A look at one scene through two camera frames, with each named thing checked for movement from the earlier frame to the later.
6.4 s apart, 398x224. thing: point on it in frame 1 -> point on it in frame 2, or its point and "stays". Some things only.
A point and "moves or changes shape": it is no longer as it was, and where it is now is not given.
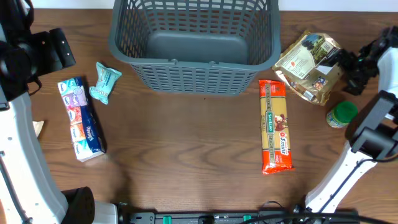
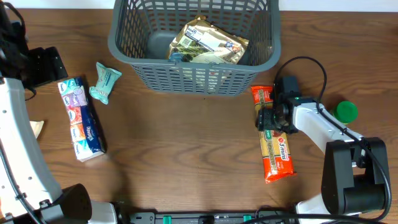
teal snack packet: x=106 y=78 stays
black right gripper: x=356 y=84 -> x=265 y=122
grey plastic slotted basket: x=195 y=47 stays
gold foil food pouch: x=299 y=65 -> x=201 y=40
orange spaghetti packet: x=275 y=144 moves or changes shape
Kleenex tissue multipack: x=86 y=136 stays
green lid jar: x=342 y=114 stays
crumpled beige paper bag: x=38 y=126 stays
